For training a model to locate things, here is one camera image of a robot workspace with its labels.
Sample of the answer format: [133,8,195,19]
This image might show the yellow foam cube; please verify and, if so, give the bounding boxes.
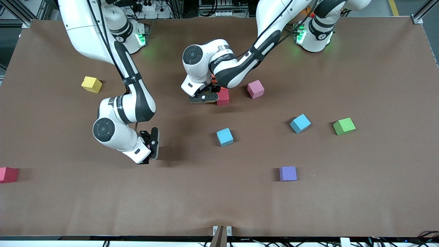
[81,76,103,94]

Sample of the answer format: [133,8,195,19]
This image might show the brown table cover sheet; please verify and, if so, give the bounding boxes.
[0,16,439,238]

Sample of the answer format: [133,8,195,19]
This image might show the white power strip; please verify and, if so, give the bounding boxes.
[132,1,165,13]
[200,10,240,17]

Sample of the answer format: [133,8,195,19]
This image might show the silver metal mounting bracket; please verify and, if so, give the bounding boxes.
[213,225,232,237]

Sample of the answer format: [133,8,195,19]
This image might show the purple foam cube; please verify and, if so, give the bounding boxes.
[279,166,297,181]

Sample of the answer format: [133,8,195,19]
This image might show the brown tapered post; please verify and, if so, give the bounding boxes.
[210,225,228,247]

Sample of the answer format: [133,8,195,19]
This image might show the blue foam cube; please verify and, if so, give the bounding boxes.
[290,114,312,134]
[216,128,234,147]

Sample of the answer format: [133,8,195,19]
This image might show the aluminium frame profile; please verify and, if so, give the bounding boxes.
[0,0,52,28]
[411,0,439,24]

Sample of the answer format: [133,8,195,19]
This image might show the green foam cube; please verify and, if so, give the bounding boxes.
[333,117,356,136]

